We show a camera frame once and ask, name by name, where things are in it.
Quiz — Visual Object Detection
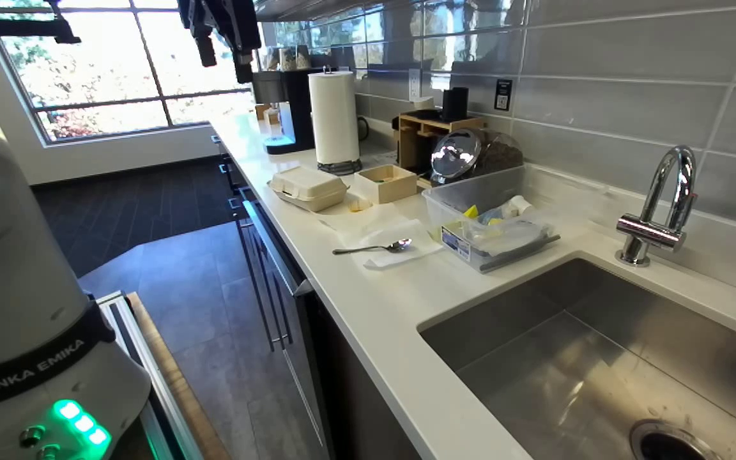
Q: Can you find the metal spoon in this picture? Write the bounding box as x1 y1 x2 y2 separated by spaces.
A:
330 236 416 259

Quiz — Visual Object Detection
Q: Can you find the clear plastic bin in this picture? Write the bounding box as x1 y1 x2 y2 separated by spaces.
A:
421 164 561 276

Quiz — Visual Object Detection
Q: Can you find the black coffee machine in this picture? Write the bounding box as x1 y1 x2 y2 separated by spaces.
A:
249 66 317 157

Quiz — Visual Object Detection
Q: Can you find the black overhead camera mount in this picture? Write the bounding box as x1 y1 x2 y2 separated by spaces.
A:
0 0 81 47

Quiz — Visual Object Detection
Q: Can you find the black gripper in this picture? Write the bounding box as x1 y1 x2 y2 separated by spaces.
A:
177 0 266 84

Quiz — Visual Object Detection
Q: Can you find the white paper towel roll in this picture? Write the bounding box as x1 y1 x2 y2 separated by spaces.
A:
307 70 363 168

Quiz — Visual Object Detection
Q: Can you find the robot mounting table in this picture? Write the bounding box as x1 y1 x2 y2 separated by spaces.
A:
95 288 234 460

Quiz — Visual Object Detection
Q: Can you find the wall power outlet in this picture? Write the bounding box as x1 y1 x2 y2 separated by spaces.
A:
490 78 515 115

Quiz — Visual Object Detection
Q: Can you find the wooden countertop rack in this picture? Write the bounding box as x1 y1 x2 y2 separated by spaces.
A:
391 107 490 173

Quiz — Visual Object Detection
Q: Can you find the white takeout container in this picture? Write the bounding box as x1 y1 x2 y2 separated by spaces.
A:
266 164 349 216

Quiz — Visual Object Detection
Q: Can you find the stainless steel sink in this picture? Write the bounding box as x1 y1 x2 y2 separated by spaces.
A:
416 254 736 460

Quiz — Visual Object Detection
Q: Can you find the chrome coffee jar lid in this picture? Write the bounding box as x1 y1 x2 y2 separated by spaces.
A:
427 127 482 187

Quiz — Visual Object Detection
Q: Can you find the dark kitchen cabinet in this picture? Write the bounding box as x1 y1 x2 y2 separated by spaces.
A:
217 157 423 460

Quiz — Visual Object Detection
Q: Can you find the small wooden box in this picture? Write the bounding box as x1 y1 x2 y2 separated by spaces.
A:
354 162 421 207

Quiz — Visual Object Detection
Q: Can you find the black cup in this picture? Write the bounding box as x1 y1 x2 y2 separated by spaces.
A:
439 84 472 122

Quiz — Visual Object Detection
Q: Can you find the chrome sink faucet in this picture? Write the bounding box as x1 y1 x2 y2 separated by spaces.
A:
614 144 700 268

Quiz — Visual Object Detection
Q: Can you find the black paper towel holder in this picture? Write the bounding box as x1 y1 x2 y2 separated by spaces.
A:
317 157 368 179

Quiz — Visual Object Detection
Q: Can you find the small white bottle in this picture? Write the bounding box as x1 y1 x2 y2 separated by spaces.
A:
500 195 533 222

